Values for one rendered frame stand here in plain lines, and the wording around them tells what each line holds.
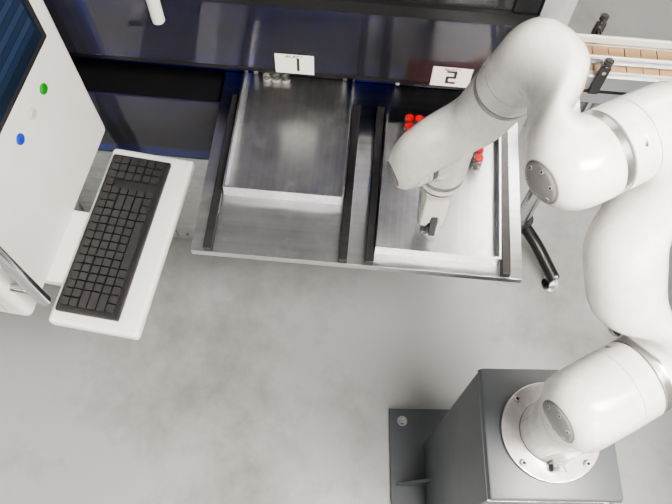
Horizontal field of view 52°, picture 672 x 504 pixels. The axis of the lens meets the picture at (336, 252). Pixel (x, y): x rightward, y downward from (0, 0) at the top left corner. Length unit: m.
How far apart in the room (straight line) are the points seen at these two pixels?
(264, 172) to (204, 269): 0.94
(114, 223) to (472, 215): 0.79
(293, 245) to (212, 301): 0.96
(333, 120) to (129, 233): 0.53
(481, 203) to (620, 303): 0.68
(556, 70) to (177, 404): 1.75
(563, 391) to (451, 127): 0.42
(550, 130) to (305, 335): 1.65
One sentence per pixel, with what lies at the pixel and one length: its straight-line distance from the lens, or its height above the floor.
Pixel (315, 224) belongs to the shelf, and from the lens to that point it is 1.48.
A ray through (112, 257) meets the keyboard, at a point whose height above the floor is 0.83.
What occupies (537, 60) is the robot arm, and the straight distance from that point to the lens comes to 0.85.
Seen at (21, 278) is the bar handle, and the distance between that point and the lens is 1.39.
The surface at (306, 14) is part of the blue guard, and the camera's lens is 1.43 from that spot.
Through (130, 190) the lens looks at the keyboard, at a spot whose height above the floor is 0.83.
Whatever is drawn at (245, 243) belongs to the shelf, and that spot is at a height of 0.88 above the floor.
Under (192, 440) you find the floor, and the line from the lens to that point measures 2.26.
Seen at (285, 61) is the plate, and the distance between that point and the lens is 1.54.
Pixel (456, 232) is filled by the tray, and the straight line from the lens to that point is 1.49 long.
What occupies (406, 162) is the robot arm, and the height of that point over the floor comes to 1.26.
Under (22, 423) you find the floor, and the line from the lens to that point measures 2.42.
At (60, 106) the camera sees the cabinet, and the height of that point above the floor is 1.03.
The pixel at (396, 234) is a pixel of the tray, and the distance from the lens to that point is 1.47.
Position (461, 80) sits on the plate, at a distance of 1.55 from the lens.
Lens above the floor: 2.19
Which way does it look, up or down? 65 degrees down
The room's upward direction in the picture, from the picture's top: 2 degrees clockwise
